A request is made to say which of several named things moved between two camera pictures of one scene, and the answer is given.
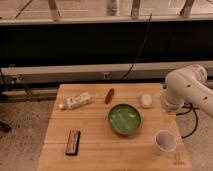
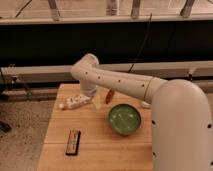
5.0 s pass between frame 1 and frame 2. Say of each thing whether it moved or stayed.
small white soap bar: stayed
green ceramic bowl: stayed
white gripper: moved
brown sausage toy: stayed
